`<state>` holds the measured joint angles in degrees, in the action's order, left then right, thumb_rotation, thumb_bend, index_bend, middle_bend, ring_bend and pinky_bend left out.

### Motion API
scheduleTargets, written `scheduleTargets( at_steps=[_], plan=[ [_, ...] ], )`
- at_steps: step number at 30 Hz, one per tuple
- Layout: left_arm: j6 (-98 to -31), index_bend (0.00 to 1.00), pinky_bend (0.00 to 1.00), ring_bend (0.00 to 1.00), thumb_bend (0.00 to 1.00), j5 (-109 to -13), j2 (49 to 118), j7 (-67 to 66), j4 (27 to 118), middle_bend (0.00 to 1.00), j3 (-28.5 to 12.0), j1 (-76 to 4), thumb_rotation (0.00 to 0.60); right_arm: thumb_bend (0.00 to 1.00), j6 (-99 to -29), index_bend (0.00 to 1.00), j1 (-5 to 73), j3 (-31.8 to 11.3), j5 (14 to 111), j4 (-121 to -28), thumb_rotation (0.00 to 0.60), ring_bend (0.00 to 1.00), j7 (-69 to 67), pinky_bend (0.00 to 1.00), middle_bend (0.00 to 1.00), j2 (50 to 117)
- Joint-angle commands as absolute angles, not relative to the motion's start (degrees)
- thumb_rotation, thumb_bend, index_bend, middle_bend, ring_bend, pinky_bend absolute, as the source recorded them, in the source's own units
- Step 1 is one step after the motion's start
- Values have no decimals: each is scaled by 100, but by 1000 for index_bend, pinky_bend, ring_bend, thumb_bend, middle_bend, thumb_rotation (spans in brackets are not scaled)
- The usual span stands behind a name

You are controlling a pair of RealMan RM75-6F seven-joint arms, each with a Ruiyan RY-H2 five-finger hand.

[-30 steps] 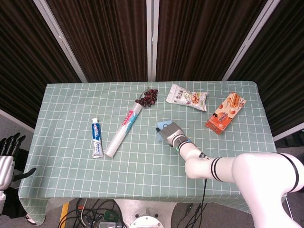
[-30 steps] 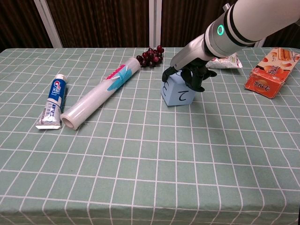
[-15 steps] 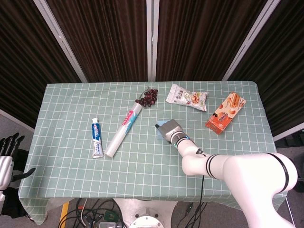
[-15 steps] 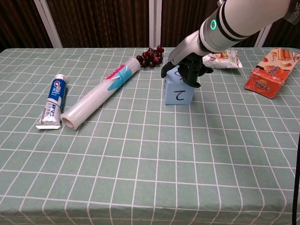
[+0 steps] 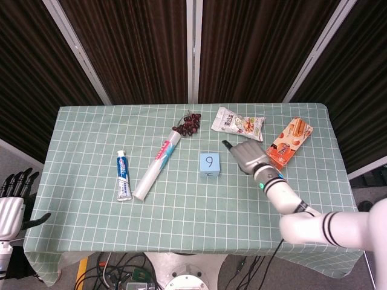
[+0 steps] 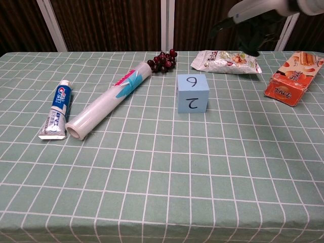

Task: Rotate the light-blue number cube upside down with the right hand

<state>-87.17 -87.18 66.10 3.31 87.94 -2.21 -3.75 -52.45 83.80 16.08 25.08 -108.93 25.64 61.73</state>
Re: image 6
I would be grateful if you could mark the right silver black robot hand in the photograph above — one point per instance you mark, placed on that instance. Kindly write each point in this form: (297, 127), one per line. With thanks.
(253, 30)

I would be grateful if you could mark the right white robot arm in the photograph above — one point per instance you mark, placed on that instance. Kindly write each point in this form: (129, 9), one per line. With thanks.
(308, 6)

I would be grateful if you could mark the white snack bag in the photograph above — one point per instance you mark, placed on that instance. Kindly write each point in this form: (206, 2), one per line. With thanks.
(227, 63)

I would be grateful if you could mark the dark brown partition panel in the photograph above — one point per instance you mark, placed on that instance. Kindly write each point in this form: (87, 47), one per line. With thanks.
(311, 33)
(111, 25)
(195, 20)
(20, 25)

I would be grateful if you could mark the orange biscuit box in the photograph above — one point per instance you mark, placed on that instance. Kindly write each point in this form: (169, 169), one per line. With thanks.
(291, 81)

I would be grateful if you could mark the light blue numbered cube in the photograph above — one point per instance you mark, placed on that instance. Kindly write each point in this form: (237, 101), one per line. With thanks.
(192, 98)

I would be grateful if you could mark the dark red grape bunch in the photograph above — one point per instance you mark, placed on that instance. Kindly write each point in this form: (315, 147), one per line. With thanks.
(163, 62)

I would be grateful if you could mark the clear plastic wrap roll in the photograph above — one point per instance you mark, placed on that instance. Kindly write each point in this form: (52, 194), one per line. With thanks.
(108, 98)

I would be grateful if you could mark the green checkered tablecloth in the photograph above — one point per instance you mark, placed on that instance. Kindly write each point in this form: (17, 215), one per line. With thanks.
(162, 164)

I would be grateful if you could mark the blue white toothpaste tube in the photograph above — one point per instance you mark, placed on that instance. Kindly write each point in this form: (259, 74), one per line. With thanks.
(57, 108)

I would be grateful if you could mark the white partition post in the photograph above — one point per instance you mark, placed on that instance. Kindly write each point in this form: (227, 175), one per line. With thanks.
(51, 25)
(287, 33)
(167, 25)

